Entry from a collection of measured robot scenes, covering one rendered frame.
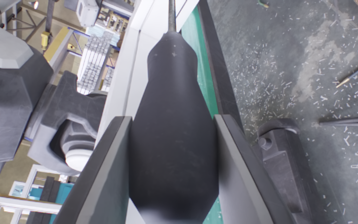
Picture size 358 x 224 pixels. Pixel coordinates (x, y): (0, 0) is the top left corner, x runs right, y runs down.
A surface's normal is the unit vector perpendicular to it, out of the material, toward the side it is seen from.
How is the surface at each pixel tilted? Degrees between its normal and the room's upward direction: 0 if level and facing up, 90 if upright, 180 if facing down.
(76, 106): 99
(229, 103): 90
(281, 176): 0
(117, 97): 90
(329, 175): 0
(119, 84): 90
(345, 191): 0
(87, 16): 120
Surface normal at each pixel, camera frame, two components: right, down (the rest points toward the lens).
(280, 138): -0.25, -0.57
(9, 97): 0.87, -0.07
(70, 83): 0.64, -0.45
